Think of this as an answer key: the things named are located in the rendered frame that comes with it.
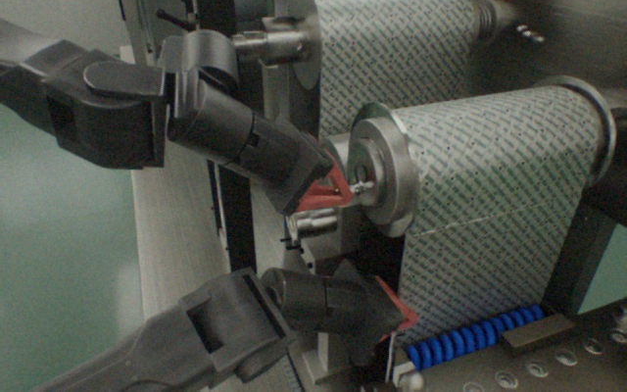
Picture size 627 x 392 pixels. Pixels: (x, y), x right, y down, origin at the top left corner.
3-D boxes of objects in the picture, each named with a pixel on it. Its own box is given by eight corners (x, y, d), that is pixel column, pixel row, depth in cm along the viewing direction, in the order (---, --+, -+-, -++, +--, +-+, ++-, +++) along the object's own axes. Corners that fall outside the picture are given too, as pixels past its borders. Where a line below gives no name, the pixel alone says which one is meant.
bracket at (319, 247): (299, 359, 70) (296, 191, 54) (337, 347, 72) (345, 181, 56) (311, 386, 66) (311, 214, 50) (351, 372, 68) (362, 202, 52)
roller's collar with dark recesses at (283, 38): (258, 60, 67) (255, 14, 63) (296, 56, 69) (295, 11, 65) (269, 72, 62) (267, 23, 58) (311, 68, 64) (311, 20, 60)
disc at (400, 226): (346, 193, 59) (352, 83, 51) (349, 192, 59) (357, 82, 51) (405, 266, 47) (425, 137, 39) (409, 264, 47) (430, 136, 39)
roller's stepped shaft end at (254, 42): (218, 55, 63) (216, 31, 61) (260, 51, 65) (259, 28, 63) (222, 62, 60) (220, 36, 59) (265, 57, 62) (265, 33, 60)
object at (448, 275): (389, 352, 57) (406, 234, 47) (536, 303, 64) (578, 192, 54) (391, 355, 56) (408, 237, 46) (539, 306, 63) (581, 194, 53)
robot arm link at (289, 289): (279, 306, 40) (269, 253, 43) (243, 343, 43) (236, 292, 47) (340, 314, 43) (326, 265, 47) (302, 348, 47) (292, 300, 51)
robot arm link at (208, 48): (94, 170, 38) (79, 87, 32) (111, 85, 45) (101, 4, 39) (237, 175, 42) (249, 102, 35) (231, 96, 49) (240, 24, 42)
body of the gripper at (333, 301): (369, 368, 47) (313, 365, 43) (331, 300, 55) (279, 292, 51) (403, 321, 45) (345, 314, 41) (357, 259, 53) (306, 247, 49)
